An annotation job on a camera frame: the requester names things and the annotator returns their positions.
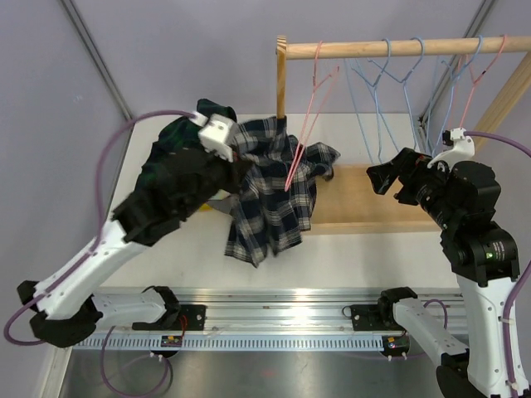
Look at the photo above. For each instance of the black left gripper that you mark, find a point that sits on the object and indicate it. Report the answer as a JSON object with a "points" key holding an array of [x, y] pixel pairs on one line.
{"points": [[236, 172]]}

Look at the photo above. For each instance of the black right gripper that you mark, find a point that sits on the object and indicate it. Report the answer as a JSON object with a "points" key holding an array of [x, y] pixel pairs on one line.
{"points": [[411, 166]]}

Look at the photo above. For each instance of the grey pleated skirt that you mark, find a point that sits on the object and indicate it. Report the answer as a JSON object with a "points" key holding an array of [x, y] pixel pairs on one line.
{"points": [[224, 205]]}

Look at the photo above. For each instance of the dark green plaid skirt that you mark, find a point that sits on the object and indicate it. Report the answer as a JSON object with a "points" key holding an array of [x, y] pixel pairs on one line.
{"points": [[174, 181]]}

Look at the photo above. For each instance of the navy white plaid skirt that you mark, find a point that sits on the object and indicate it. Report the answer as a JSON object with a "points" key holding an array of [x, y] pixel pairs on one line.
{"points": [[268, 218]]}

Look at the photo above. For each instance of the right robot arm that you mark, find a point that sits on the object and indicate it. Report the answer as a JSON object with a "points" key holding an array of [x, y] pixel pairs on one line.
{"points": [[460, 198]]}

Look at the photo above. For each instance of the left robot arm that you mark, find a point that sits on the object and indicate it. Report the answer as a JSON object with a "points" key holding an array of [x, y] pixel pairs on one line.
{"points": [[68, 309]]}

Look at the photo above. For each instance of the wooden clothes rack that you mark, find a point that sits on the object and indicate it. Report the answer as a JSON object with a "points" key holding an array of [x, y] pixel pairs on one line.
{"points": [[347, 204]]}

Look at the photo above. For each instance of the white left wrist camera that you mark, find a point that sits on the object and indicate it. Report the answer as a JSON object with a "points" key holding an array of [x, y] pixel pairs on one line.
{"points": [[216, 134]]}

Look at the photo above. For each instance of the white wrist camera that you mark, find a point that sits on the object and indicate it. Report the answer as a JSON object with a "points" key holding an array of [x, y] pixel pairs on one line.
{"points": [[216, 134], [461, 148]]}

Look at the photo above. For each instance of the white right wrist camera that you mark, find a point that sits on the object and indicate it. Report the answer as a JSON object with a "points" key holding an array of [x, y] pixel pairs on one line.
{"points": [[461, 148]]}

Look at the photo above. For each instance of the aluminium mounting rail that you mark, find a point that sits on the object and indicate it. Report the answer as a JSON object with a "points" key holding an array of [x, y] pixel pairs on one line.
{"points": [[267, 320]]}

